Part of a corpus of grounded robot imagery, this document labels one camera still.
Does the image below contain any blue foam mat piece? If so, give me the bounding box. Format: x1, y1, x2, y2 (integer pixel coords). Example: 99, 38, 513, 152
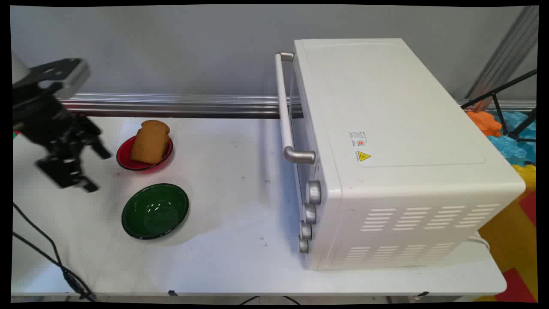
487, 112, 537, 166

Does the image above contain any white toaster oven body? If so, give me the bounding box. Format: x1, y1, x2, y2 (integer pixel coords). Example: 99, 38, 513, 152
294, 38, 526, 271

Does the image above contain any white oven power cord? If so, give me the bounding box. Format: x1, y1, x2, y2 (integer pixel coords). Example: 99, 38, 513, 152
467, 234, 491, 252

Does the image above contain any oven door with silver handle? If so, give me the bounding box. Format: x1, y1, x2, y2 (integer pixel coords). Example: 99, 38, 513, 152
275, 51, 320, 224

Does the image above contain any red plate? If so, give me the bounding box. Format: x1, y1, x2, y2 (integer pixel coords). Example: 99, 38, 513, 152
116, 135, 174, 171

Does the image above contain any red foam mat tile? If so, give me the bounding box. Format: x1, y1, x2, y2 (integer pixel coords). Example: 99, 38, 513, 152
495, 268, 537, 302

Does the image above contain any brown bread slice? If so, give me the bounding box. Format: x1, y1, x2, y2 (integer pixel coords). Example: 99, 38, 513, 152
130, 120, 171, 165

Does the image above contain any yellow foam mat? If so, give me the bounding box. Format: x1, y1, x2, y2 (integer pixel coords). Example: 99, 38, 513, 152
474, 163, 537, 302

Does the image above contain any horizontal aluminium rail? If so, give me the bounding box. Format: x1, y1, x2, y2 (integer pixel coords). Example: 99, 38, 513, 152
59, 92, 537, 119

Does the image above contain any orange foam mat piece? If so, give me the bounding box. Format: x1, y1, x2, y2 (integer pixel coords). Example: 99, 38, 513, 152
465, 110, 503, 137

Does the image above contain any black tripod stand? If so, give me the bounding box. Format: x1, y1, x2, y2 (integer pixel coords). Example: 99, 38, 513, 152
461, 69, 537, 142

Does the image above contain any white oven label sticker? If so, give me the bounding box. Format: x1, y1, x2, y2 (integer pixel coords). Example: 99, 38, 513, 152
348, 130, 368, 148

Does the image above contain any green bowl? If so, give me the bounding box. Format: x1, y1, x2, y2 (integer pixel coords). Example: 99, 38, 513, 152
121, 183, 190, 240

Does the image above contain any diagonal aluminium profile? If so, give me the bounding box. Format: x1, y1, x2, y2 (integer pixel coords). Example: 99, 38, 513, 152
465, 6, 539, 112

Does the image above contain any black cable under table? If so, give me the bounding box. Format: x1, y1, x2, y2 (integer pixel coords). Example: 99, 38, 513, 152
238, 295, 302, 306

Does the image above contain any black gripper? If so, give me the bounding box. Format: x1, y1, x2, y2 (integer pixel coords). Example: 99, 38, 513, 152
13, 88, 112, 193

